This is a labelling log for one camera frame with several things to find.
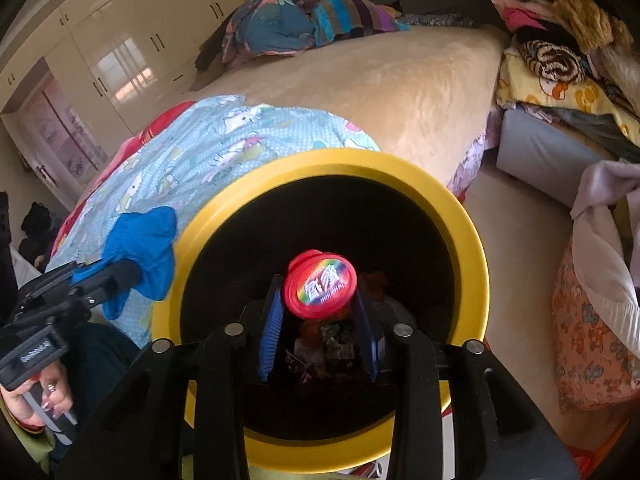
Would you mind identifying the person's left hand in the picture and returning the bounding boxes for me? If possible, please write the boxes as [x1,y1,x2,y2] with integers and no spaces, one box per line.
[0,360,76,433]

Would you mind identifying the red round lid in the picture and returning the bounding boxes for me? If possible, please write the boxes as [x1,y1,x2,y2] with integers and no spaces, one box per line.
[281,249,358,320]

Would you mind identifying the blue cartoon printed blanket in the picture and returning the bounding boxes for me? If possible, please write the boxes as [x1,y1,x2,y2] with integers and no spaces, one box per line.
[47,94,381,348]

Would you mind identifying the pink cloth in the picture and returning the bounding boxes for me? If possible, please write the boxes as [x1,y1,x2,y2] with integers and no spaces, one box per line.
[491,0,556,33]

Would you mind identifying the person's teal trousers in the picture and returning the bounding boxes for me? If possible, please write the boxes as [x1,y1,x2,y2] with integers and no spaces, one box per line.
[65,325,146,461]

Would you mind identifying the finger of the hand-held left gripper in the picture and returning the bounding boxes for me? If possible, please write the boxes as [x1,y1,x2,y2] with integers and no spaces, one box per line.
[17,259,143,329]

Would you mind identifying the striped blanket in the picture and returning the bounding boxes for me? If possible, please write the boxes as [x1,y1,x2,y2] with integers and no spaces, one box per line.
[310,0,411,43]

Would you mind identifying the yellow round bin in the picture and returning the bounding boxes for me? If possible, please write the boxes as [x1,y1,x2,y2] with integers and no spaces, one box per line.
[150,149,490,466]

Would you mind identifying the orange floral fabric bag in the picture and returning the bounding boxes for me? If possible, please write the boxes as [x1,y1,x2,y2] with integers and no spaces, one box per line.
[552,242,640,416]

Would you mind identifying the blue plastic bag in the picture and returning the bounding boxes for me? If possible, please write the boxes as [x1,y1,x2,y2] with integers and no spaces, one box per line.
[72,206,178,320]

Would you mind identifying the blue floral quilt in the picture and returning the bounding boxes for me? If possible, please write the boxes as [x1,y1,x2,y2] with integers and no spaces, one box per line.
[222,0,321,68]

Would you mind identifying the brown white striped knit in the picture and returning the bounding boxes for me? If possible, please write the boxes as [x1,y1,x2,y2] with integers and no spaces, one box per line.
[517,40,586,86]

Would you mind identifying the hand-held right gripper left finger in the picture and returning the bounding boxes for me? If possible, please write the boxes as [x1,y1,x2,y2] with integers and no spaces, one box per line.
[55,275,287,480]

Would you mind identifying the brown cloth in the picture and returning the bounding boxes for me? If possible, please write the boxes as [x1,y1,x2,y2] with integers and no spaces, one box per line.
[194,25,236,73]

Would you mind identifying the door with pink curtain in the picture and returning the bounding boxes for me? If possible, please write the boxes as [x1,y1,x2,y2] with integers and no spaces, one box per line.
[0,57,111,206]

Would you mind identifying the pile of clothes and toys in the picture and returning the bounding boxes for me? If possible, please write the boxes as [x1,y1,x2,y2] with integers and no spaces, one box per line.
[496,47,640,148]

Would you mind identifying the cream wardrobe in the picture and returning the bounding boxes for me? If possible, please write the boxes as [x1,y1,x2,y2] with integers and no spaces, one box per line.
[0,0,246,136]

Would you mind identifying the person's left forearm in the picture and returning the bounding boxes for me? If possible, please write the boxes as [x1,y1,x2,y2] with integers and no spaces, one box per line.
[0,402,56,471]

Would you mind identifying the red blanket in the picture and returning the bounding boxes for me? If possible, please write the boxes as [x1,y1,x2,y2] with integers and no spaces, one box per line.
[52,101,198,261]

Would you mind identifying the mustard knitted garment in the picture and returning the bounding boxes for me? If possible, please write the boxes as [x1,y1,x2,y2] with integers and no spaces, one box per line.
[552,0,633,53]

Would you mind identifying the beige bed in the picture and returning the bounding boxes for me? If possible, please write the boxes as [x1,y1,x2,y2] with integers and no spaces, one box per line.
[190,24,511,196]

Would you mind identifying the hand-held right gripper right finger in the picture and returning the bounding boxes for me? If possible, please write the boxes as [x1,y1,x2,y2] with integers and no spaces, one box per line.
[351,292,583,480]

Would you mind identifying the grey patterned cloth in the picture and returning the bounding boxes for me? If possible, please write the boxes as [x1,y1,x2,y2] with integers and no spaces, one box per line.
[397,12,476,31]

